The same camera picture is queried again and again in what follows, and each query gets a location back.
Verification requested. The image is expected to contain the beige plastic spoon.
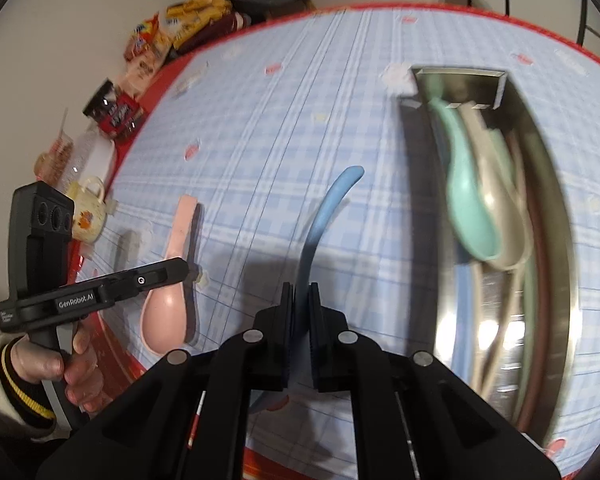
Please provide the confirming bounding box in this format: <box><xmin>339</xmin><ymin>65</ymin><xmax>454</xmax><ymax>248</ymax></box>
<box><xmin>460</xmin><ymin>103</ymin><xmax>532</xmax><ymax>271</ymax></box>

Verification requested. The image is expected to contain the cream cartoon mug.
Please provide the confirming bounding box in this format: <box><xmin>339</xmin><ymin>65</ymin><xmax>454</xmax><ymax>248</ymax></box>
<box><xmin>66</xmin><ymin>177</ymin><xmax>107</xmax><ymax>244</ymax></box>

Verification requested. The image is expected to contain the left hand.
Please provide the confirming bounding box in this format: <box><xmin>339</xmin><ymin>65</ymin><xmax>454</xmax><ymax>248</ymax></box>
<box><xmin>9</xmin><ymin>323</ymin><xmax>110</xmax><ymax>415</ymax></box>

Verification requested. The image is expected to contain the stainless steel utensil tray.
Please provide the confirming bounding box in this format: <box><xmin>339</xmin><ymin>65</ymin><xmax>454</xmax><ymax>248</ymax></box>
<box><xmin>400</xmin><ymin>66</ymin><xmax>580</xmax><ymax>446</ymax></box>

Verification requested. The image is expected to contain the red label snack jar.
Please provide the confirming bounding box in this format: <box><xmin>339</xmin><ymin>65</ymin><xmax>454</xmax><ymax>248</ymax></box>
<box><xmin>83</xmin><ymin>79</ymin><xmax>146</xmax><ymax>140</ymax></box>

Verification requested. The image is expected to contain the blue plastic spoon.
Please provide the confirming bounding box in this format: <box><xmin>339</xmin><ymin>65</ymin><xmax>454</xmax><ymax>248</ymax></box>
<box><xmin>249</xmin><ymin>164</ymin><xmax>366</xmax><ymax>413</ymax></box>

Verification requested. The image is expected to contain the black metal rack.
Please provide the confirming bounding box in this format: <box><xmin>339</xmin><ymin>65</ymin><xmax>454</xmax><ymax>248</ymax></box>
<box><xmin>576</xmin><ymin>0</ymin><xmax>600</xmax><ymax>48</ymax></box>

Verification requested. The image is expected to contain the yellow snack bags pile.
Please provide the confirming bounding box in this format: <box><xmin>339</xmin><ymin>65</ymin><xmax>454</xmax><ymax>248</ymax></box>
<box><xmin>117</xmin><ymin>0</ymin><xmax>251</xmax><ymax>98</ymax></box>

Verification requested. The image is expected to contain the plaid cartoon table mat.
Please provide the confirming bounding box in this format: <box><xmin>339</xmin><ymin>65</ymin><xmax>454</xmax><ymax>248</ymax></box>
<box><xmin>74</xmin><ymin>6</ymin><xmax>600</xmax><ymax>480</ymax></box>

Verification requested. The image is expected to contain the pink plastic spoon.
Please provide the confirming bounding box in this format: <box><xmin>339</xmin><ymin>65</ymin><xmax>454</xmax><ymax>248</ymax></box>
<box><xmin>140</xmin><ymin>195</ymin><xmax>197</xmax><ymax>356</ymax></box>

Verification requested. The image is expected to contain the green plastic spoon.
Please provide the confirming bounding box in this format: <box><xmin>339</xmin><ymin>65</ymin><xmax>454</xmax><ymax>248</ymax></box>
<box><xmin>429</xmin><ymin>98</ymin><xmax>501</xmax><ymax>261</ymax></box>

